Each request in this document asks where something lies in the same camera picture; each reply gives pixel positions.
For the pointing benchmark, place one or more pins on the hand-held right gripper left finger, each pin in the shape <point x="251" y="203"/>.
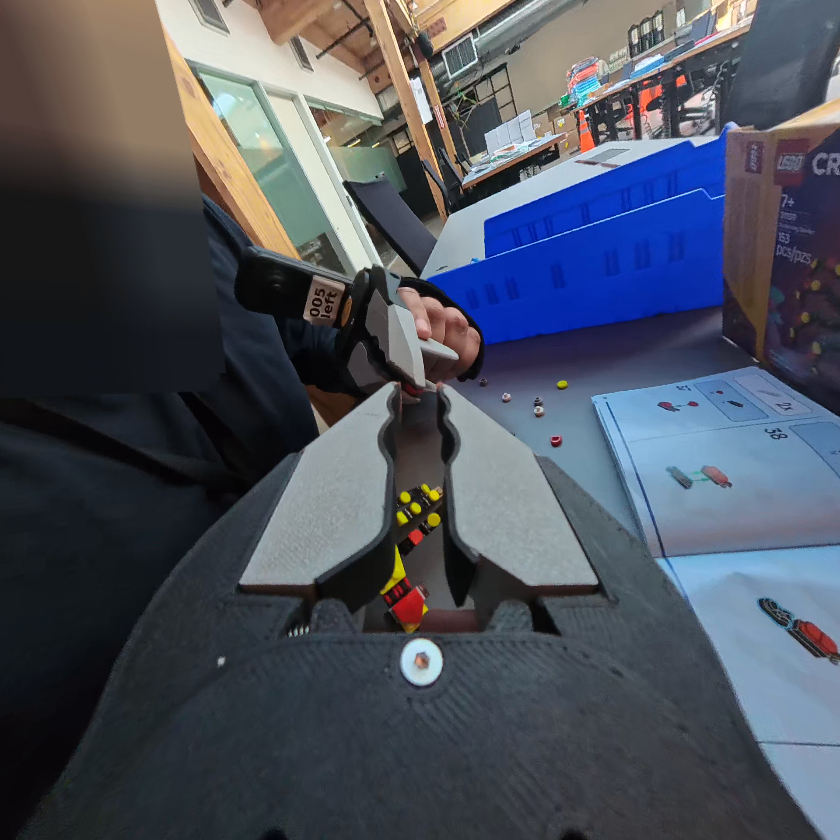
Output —
<point x="315" y="505"/>

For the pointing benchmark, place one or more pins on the stack of white boxes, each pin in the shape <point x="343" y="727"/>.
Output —
<point x="508" y="131"/>

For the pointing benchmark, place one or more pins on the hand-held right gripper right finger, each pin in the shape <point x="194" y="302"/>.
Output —
<point x="518" y="512"/>

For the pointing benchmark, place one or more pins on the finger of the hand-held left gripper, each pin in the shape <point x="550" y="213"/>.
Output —
<point x="438" y="351"/>
<point x="403" y="341"/>

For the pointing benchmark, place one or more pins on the lego instruction booklet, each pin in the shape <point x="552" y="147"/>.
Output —
<point x="722" y="512"/>

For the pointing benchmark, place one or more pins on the blue plastic bin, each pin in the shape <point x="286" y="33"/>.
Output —
<point x="590" y="289"/>
<point x="590" y="197"/>

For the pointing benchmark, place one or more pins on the person's left forearm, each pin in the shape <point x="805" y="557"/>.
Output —
<point x="315" y="354"/>

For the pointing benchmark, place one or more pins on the orange traffic cone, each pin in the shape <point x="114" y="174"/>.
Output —
<point x="586" y="134"/>

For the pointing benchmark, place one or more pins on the person's left hand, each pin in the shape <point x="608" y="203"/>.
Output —
<point x="446" y="325"/>

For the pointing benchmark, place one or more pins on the slim wooden post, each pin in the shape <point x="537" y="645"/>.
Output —
<point x="407" y="98"/>

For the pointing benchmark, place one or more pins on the wooden table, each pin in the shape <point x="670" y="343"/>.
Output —
<point x="525" y="154"/>

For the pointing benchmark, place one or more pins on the black panel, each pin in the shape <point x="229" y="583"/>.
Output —
<point x="781" y="59"/>

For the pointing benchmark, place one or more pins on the black office chair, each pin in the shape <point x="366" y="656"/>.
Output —
<point x="394" y="223"/>
<point x="438" y="184"/>

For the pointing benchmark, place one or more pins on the black yellow red lego model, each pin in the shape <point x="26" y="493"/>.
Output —
<point x="408" y="506"/>

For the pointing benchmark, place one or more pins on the stack of colourful folders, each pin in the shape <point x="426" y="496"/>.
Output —
<point x="586" y="82"/>

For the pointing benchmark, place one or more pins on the lego set cardboard box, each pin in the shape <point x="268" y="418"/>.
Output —
<point x="794" y="262"/>

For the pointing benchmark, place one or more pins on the long black-framed table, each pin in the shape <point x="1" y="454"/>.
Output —
<point x="689" y="56"/>

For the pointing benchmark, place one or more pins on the white wall vent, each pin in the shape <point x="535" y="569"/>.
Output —
<point x="459" y="56"/>

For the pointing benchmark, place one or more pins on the glass door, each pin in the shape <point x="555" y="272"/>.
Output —
<point x="262" y="144"/>

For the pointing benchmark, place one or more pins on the thick wooden beam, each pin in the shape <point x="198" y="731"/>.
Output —
<point x="229" y="170"/>

